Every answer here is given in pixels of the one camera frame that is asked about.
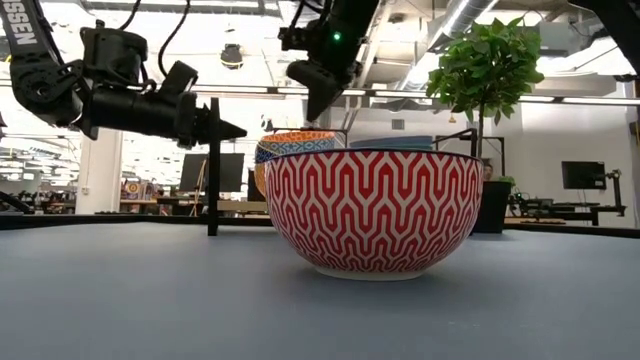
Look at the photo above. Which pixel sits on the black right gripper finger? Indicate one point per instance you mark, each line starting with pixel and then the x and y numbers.
pixel 312 85

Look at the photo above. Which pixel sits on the black ceiling dome camera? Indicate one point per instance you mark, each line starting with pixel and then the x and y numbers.
pixel 231 56

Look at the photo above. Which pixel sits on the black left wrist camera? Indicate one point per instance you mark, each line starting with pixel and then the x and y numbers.
pixel 179 77

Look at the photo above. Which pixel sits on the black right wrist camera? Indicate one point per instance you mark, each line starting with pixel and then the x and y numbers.
pixel 297 39

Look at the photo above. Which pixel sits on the black desktop robot arm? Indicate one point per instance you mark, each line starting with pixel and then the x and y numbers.
pixel 550 207

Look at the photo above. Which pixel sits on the potted green tree black pot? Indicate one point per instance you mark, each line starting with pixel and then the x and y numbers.
pixel 485 65

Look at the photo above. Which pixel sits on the light blue patterned bowl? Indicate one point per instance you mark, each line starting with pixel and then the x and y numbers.
pixel 372 215

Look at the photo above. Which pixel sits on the grey-blue plastic bowl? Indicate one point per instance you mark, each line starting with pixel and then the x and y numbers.
pixel 390 143

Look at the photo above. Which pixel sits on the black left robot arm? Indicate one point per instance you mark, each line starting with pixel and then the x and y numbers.
pixel 35 85

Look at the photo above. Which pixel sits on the yellow honeycomb pattern bowl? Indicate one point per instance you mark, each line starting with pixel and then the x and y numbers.
pixel 295 147

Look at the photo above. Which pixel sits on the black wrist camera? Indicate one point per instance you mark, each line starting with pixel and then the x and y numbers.
pixel 297 39
pixel 179 77

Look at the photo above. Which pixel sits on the person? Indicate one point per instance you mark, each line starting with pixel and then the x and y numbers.
pixel 488 172

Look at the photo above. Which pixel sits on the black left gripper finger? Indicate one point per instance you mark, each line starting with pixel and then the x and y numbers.
pixel 225 139
pixel 202 125

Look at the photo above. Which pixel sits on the silver ventilation duct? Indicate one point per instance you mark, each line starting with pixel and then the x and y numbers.
pixel 462 20

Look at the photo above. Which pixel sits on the black monitor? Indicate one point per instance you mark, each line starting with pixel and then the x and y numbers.
pixel 195 172
pixel 584 175

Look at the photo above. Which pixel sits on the blue-grey table mat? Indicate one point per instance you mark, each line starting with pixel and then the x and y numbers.
pixel 150 300

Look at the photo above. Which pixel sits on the orange honeycomb pattern bowl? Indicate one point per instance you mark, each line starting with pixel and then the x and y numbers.
pixel 300 136

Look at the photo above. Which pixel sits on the small plant white pot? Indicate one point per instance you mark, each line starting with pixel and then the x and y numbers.
pixel 507 180

